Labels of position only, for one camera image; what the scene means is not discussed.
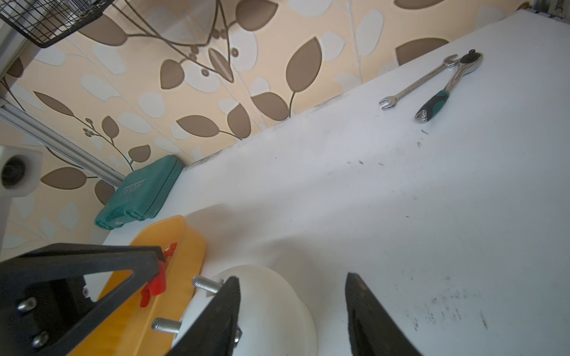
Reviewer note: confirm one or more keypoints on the silver protruding screw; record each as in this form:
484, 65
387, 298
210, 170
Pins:
166, 325
206, 284

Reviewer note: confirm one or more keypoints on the green plastic tool case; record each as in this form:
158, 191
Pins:
141, 195

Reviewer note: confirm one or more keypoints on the silver combination wrench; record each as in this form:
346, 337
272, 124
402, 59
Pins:
390, 102

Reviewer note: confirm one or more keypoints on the black wire basket back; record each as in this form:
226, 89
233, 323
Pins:
46, 22

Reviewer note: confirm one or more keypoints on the red screw sleeve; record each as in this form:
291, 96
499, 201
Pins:
154, 287

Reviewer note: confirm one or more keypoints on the green handled ratchet wrench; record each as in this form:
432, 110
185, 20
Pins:
466, 65

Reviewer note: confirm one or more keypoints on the white dome with screws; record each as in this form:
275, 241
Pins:
272, 318

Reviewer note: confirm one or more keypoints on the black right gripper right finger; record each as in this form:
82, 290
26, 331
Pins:
371, 329

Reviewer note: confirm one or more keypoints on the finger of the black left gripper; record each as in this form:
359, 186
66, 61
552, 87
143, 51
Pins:
45, 305

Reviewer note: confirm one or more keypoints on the yellow plastic tray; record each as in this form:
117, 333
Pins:
128, 330

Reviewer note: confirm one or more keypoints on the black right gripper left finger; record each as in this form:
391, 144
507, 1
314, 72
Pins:
215, 330

